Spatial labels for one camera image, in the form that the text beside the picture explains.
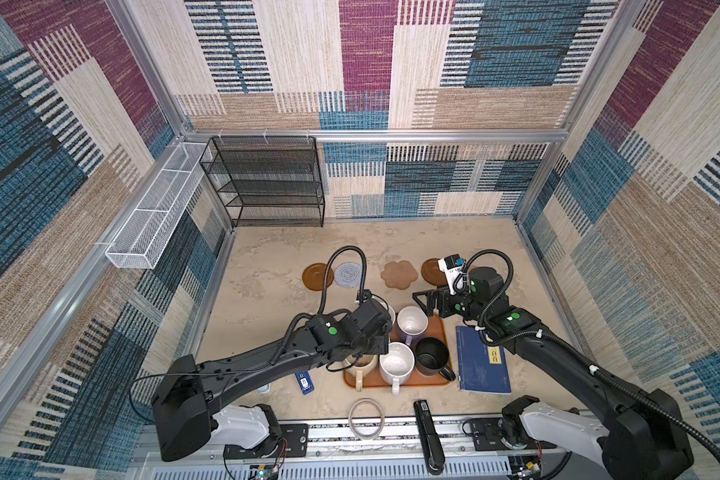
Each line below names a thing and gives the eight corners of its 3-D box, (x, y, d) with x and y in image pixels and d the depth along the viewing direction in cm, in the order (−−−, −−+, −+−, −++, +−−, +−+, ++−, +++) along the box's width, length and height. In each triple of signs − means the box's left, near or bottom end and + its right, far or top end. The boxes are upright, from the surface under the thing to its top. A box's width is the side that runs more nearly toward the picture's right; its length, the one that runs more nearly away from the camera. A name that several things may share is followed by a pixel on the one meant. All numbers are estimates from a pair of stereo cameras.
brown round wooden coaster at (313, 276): (302, 290, 103) (300, 283, 100) (306, 269, 109) (304, 262, 106) (332, 290, 103) (331, 283, 100) (334, 269, 109) (333, 262, 106)
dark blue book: (460, 389, 83) (462, 387, 81) (454, 328, 94) (456, 325, 92) (509, 395, 82) (512, 393, 80) (497, 332, 93) (500, 330, 91)
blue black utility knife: (304, 397, 82) (301, 392, 79) (297, 377, 85) (295, 372, 82) (315, 391, 83) (313, 386, 80) (308, 372, 86) (306, 367, 83)
